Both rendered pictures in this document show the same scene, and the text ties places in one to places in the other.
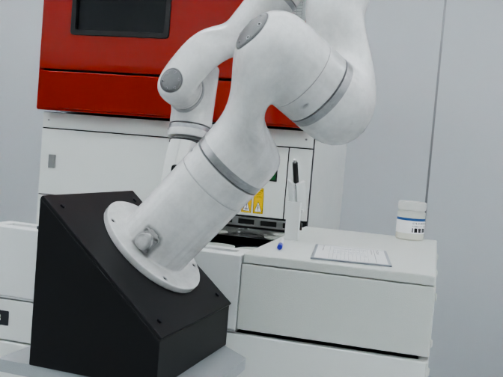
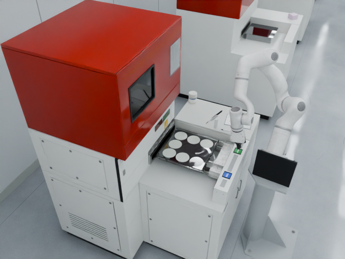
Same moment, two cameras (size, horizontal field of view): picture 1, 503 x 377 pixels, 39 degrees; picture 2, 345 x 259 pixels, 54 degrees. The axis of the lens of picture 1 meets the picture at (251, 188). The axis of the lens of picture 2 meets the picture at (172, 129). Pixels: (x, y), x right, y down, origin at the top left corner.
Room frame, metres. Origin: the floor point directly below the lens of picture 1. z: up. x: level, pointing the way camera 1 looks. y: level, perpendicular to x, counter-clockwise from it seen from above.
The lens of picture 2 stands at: (1.55, 2.01, 2.66)
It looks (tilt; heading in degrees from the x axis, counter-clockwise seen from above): 40 degrees down; 280
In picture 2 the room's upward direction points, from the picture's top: 1 degrees clockwise
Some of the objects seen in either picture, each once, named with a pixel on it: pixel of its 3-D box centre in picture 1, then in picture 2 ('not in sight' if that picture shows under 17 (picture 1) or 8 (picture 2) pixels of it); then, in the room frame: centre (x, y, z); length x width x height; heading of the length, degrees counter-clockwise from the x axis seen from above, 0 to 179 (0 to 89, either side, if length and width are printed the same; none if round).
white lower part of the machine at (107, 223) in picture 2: not in sight; (117, 185); (2.34, 0.15, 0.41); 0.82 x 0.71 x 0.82; 75
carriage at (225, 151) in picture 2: not in sight; (222, 160); (1.49, 0.16, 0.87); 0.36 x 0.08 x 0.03; 75
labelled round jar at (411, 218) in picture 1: (411, 220); (192, 97); (1.79, -0.41, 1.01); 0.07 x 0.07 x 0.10
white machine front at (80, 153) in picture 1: (168, 191); (149, 143); (2.01, 0.24, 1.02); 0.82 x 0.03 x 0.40; 75
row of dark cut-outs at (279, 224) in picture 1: (224, 218); (161, 135); (1.96, 0.07, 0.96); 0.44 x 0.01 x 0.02; 75
